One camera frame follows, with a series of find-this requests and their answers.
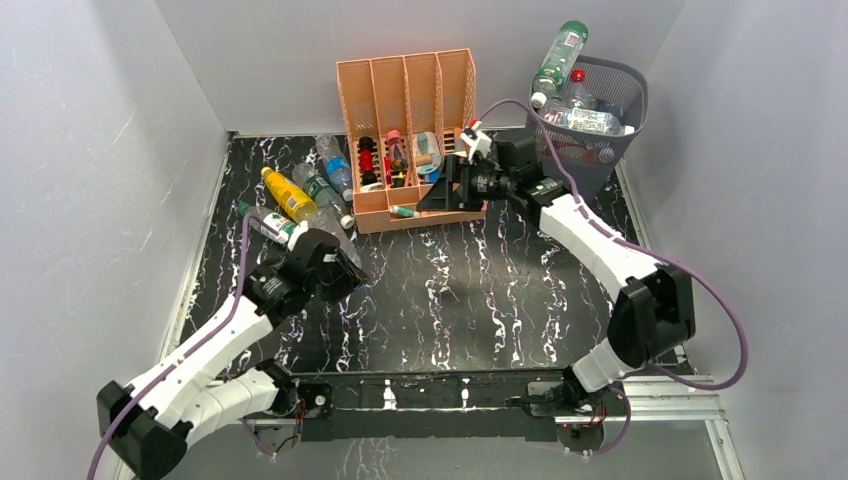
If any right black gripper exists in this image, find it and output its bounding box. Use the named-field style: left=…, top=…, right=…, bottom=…
left=415, top=155, right=514, bottom=213

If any yellow juice bottle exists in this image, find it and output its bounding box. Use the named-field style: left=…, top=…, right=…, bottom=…
left=261, top=167, right=318, bottom=223

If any clear bottle green cap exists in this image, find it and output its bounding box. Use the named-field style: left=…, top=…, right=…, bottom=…
left=236, top=201, right=298, bottom=247

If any clear bottle dark green label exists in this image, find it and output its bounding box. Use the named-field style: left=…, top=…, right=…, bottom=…
left=292, top=162, right=355, bottom=230

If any clear bottle red blue label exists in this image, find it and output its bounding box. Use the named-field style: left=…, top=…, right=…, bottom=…
left=567, top=69, right=597, bottom=110

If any green tinted bottle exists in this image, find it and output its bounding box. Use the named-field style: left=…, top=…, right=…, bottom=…
left=529, top=20, right=588, bottom=109

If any red label cola bottle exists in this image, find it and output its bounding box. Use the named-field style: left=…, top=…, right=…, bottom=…
left=553, top=140, right=616, bottom=166

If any clear water bottle white cap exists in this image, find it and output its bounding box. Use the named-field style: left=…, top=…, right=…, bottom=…
left=541, top=105, right=635, bottom=136

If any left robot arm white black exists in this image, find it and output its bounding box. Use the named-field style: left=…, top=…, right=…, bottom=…
left=88, top=227, right=368, bottom=479

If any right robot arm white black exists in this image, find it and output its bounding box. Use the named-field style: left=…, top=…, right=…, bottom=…
left=417, top=129, right=695, bottom=414

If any grey mesh waste bin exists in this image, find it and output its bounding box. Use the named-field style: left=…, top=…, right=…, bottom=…
left=526, top=55, right=648, bottom=201

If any blue round object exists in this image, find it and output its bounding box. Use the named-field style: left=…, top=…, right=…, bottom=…
left=424, top=169, right=442, bottom=184

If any green white tube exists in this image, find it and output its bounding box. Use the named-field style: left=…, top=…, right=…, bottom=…
left=389, top=205, right=421, bottom=218

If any pink cap small bottle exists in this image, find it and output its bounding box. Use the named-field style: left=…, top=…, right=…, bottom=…
left=387, top=130, right=408, bottom=188

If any red black dumbbell toy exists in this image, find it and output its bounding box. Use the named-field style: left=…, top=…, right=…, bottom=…
left=357, top=136, right=378, bottom=187

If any peach desk organizer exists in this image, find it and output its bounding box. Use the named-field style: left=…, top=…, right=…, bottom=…
left=336, top=48, right=484, bottom=234

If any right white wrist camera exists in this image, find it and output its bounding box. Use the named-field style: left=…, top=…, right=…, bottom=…
left=460, top=119, right=492, bottom=165

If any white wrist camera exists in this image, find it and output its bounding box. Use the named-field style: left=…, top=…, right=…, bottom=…
left=460, top=119, right=492, bottom=165
left=284, top=221, right=309, bottom=251

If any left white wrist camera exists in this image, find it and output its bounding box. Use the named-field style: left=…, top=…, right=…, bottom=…
left=284, top=221, right=309, bottom=251

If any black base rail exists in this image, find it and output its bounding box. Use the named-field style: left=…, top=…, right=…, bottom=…
left=291, top=367, right=631, bottom=445

